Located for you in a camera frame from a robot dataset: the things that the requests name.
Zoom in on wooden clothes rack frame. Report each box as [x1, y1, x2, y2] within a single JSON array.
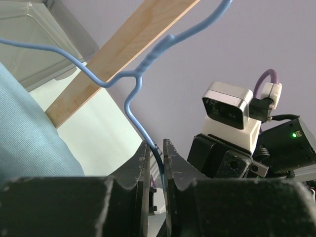
[[45, 0, 198, 128]]

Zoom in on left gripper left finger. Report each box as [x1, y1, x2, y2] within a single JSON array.
[[0, 142, 150, 237]]

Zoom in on light blue wire hanger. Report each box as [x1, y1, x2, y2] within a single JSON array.
[[0, 0, 232, 184]]

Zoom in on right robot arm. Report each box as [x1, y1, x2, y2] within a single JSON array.
[[187, 114, 316, 178]]

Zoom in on clear plastic bin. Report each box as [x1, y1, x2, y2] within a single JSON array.
[[0, 0, 99, 91]]

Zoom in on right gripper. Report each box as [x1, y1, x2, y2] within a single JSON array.
[[187, 133, 269, 178]]

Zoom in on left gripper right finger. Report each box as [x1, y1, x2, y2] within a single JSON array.
[[163, 139, 316, 237]]

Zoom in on light blue trousers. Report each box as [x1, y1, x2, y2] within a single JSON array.
[[0, 65, 84, 184]]

